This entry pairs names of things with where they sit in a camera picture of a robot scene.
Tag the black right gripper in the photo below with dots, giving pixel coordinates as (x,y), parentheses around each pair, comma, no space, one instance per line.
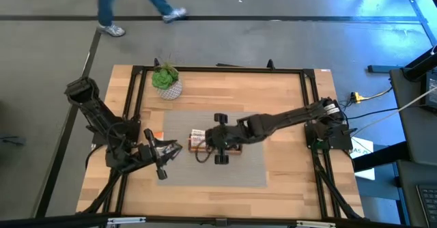
(228,137)

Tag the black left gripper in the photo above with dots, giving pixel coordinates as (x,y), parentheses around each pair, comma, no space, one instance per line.
(150,154)

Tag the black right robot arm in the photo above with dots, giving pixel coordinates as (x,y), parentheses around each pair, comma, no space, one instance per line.
(290,118)

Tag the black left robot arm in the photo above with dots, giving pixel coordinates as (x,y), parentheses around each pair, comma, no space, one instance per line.
(92,108)

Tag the wooden three-compartment tea tray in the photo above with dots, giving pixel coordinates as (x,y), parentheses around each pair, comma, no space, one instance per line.
(236,152)

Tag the grey woven placemat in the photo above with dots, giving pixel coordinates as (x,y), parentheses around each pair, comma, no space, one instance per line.
(222,173)

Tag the green succulent in white pot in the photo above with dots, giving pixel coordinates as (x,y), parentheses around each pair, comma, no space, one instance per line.
(165,81)

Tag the black overhead beam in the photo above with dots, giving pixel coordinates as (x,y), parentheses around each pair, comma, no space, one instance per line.
(68,220)

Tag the yellow power plug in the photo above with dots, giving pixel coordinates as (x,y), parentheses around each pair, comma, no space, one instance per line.
(356,97)

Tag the white paper sign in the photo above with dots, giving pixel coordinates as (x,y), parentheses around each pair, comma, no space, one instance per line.
(365,146)

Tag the grey-blue chair foot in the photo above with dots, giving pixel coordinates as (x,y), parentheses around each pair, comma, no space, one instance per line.
(10,140)

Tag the person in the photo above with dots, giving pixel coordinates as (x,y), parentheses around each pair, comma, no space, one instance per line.
(106,2)

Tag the black desk crossbar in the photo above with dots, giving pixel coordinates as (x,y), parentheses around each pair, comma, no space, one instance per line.
(379,158)

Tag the teal floor bar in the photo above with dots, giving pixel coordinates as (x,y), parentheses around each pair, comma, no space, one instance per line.
(384,68)

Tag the dark grey desk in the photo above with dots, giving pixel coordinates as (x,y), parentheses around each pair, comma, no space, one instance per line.
(409,136)

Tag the computer screen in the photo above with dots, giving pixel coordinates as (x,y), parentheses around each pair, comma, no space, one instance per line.
(432,91)

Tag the black keyboard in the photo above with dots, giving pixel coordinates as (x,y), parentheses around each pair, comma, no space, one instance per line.
(428,204)

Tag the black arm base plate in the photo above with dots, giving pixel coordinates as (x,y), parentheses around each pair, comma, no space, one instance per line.
(343,143)
(96,140)

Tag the black metal rig frame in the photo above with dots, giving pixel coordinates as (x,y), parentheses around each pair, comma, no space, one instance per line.
(239,69)

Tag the silver metal bracket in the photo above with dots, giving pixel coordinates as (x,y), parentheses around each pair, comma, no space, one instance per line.
(126,220)
(315,224)

